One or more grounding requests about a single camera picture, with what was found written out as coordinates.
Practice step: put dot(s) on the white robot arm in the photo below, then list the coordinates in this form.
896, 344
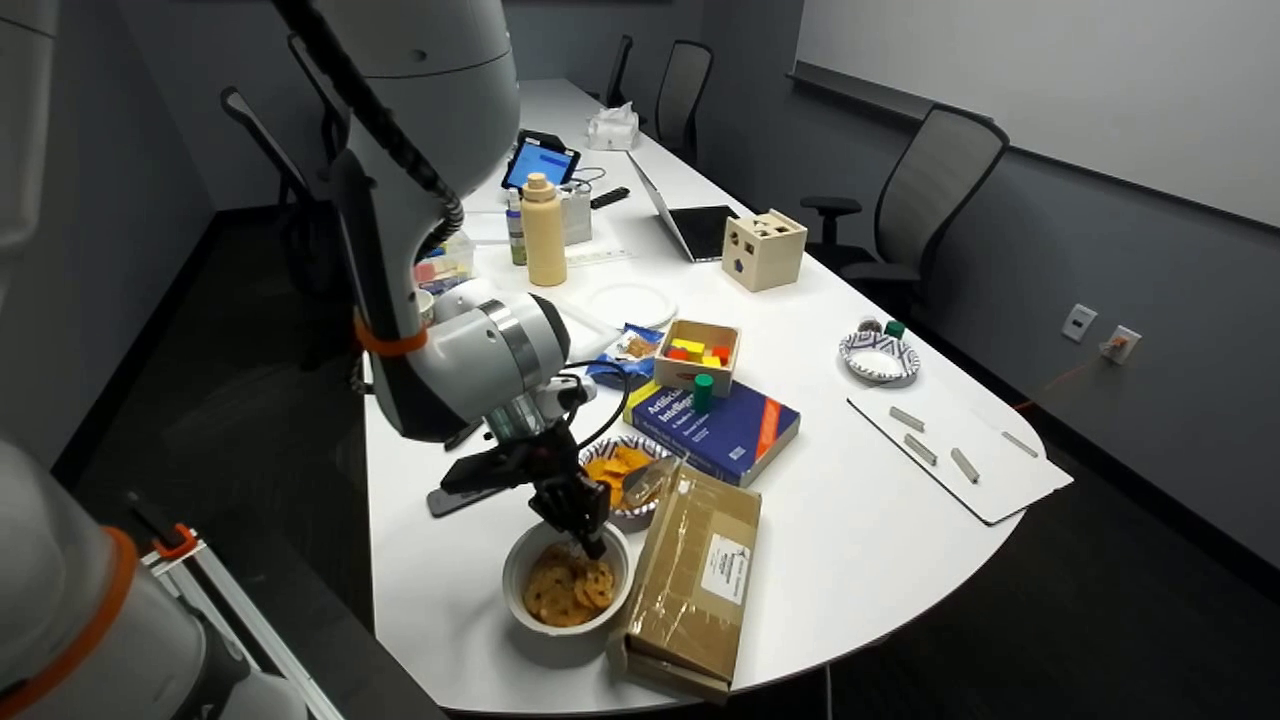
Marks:
435, 107

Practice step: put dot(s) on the tan plastic bottle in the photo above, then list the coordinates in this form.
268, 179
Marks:
542, 233

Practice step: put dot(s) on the wooden shape sorter cube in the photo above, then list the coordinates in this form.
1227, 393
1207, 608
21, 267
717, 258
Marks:
762, 250

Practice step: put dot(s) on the blue hardcover book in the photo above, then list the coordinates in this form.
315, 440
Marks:
735, 440

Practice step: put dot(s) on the grey remote control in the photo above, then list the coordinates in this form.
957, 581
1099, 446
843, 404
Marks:
442, 501

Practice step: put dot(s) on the black office chair right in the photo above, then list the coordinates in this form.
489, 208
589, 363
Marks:
933, 179

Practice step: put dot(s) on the wooden tray with coloured blocks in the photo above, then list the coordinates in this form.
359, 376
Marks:
699, 350

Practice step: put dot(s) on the patterned paper plate with chips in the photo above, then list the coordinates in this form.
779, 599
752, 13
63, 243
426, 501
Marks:
631, 472

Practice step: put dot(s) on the black office chair far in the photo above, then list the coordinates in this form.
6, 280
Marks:
682, 93

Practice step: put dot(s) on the black office chair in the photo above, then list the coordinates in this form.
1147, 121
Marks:
682, 93
933, 179

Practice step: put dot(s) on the white bowl of pretzels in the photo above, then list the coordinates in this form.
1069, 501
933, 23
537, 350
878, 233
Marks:
559, 588

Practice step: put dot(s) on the tablet with blue screen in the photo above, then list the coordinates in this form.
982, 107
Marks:
537, 153

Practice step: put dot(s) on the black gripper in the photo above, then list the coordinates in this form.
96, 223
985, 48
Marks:
537, 459

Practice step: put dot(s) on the clear bin with toys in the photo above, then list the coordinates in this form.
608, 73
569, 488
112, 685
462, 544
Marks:
442, 269

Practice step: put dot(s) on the blue snack bag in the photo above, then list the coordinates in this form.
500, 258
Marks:
626, 363

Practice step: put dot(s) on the green peg toy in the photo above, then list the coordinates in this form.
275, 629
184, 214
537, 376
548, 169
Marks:
702, 390

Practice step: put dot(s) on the brown cardboard box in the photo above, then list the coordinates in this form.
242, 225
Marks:
689, 599

